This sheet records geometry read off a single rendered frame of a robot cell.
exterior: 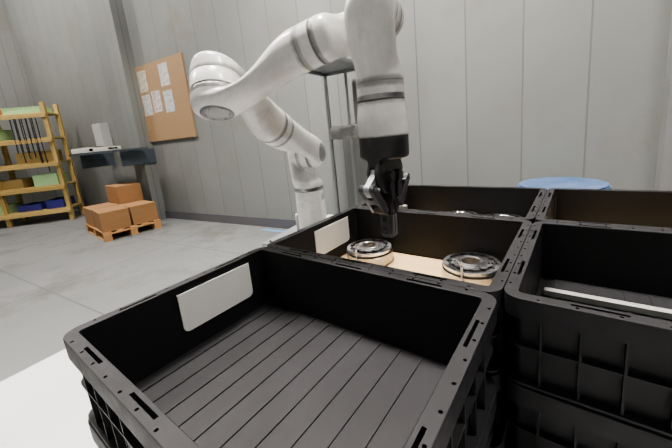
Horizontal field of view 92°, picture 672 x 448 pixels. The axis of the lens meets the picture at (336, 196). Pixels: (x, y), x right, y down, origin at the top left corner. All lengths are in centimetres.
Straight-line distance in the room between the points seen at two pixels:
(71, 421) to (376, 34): 77
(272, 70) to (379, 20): 18
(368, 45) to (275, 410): 46
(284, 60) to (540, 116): 256
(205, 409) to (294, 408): 10
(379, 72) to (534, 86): 252
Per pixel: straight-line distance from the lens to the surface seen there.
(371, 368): 46
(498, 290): 42
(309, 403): 43
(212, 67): 63
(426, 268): 70
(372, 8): 48
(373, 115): 47
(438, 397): 28
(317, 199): 99
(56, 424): 79
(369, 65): 48
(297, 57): 53
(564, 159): 297
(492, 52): 299
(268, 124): 76
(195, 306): 55
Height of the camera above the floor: 112
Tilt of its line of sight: 11 degrees down
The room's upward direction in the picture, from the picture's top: 6 degrees counter-clockwise
